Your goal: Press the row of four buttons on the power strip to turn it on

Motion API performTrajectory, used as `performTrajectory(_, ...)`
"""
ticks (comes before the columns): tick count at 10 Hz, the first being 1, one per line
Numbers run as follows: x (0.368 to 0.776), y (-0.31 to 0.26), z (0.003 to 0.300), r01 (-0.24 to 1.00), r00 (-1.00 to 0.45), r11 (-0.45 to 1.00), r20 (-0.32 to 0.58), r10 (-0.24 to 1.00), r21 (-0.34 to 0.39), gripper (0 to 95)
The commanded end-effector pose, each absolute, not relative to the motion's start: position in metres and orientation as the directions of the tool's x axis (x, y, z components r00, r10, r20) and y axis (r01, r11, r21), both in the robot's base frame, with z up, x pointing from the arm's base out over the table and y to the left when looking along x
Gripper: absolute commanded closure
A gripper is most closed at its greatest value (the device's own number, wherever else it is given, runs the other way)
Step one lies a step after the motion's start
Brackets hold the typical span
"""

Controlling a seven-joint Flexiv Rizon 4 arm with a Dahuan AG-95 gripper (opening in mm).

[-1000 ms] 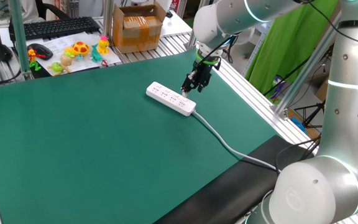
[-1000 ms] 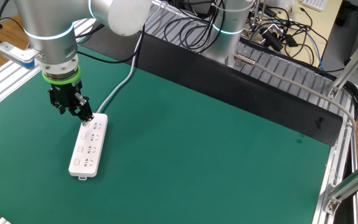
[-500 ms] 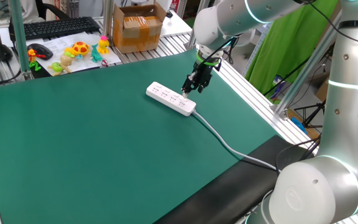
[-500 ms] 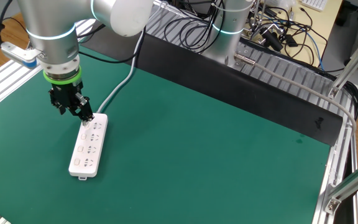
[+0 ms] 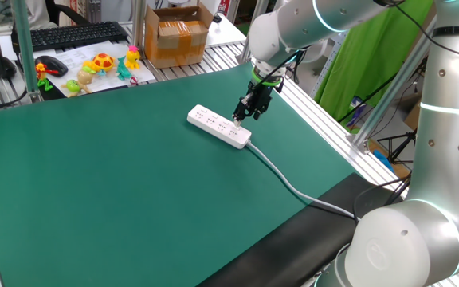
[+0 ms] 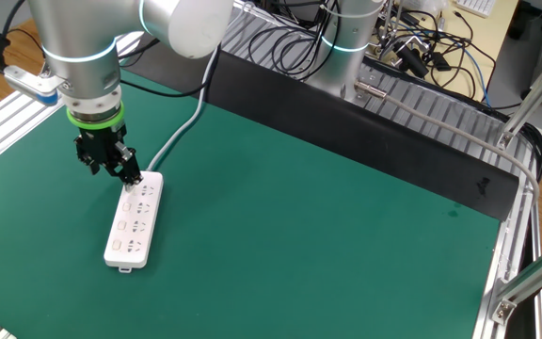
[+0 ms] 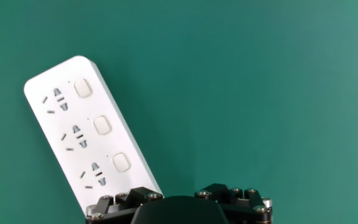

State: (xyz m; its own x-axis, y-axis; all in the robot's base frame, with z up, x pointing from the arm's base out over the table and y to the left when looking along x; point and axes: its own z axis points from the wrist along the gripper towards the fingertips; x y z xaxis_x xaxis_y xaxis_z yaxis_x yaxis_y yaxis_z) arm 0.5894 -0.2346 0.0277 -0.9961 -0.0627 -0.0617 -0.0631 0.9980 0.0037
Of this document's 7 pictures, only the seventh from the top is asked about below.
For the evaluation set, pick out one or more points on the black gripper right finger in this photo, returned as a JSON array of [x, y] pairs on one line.
[[247, 208]]

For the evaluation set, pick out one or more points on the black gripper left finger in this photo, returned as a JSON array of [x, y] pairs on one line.
[[117, 208]]

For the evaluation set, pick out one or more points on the white four-outlet power strip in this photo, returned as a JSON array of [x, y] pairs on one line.
[[101, 146]]

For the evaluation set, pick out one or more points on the green table mat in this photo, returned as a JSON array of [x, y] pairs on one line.
[[259, 93]]

